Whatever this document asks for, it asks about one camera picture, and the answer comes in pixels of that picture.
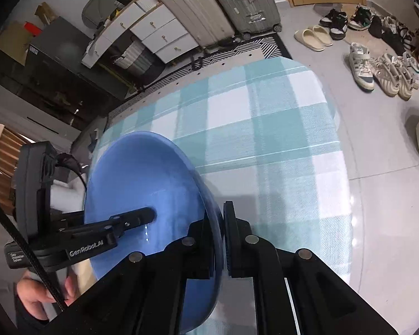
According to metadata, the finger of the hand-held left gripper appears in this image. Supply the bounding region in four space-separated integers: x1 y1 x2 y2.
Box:
51 210 86 229
61 207 156 241

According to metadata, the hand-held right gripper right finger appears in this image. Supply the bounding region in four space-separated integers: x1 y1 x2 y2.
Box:
223 201 399 335

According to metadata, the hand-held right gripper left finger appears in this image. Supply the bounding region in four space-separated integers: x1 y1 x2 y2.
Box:
51 216 220 335

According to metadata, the blue bowl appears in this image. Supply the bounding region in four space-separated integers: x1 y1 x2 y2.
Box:
84 131 226 334

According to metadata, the person's left hand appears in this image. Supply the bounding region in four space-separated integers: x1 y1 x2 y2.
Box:
16 272 75 322

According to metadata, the brown striped curtain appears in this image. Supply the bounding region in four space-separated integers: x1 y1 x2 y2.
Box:
0 127 28 213

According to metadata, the teal white checked tablecloth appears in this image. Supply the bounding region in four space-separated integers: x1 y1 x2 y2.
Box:
91 57 353 335

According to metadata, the large flat cardboard box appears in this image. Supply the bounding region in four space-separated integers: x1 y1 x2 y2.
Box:
0 21 32 65

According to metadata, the grey wicker basket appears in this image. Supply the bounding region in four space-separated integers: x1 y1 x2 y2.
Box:
113 40 154 77

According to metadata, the small cardboard box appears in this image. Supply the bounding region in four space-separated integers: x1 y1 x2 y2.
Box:
33 2 61 25

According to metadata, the grey framed mirror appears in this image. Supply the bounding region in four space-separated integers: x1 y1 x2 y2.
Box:
81 0 117 28

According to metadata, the white drawer dresser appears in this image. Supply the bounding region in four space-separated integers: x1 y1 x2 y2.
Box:
81 0 201 68

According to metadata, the beige suitcase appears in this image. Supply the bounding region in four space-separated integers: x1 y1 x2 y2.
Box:
149 0 236 47

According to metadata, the cream slide slipper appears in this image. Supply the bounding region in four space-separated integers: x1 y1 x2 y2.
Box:
307 25 334 47
294 29 325 52

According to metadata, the cluster of worn sneakers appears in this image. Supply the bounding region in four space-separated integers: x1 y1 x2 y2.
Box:
319 3 419 101

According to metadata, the silver suitcase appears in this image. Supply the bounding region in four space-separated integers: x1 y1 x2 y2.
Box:
199 0 283 40

